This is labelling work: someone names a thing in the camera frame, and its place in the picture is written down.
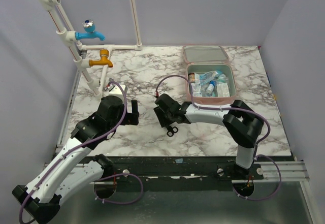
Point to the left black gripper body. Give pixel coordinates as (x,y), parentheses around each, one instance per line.
(128,119)

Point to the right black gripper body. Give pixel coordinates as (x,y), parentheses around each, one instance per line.
(160,117)

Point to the metal scissors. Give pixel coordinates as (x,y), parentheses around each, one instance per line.
(171,130)

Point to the alcohol pad packets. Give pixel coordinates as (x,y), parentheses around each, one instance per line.
(196,89)

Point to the brown medicine bottle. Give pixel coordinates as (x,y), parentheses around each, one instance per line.
(192,77)

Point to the blue capped small bottle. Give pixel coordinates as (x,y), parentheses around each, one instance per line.
(211,86)

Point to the blue wipes packet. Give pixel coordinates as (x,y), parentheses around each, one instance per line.
(208,76)

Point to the clear bag teal pads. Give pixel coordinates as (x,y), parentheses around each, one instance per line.
(222,89)

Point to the pink medicine kit case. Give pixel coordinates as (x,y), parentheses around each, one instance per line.
(204,58)

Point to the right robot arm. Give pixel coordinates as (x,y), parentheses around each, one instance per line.
(243,124)

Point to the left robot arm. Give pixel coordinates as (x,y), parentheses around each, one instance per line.
(43,197)

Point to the orange faucet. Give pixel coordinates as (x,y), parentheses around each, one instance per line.
(103,61)

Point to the blue faucet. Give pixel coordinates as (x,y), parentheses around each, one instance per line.
(90,32)

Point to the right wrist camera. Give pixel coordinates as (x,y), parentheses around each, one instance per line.
(158,94)

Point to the white pvc pipe frame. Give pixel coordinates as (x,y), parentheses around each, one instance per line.
(94,76)

